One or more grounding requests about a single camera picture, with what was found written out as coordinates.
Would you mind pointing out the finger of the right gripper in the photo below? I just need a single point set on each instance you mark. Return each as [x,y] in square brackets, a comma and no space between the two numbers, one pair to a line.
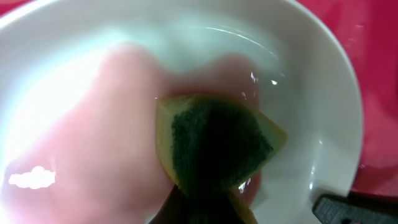
[333,209]

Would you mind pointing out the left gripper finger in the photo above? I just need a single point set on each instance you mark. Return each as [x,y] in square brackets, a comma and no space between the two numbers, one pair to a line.
[175,210]

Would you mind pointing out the green yellow sponge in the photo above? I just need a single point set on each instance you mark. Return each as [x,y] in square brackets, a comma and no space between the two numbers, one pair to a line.
[208,145]

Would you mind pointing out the white plate with stain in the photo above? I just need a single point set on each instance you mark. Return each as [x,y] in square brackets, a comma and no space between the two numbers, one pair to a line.
[50,49]

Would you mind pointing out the red plastic tray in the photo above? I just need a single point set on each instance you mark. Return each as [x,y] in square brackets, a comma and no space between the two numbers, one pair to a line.
[103,148]

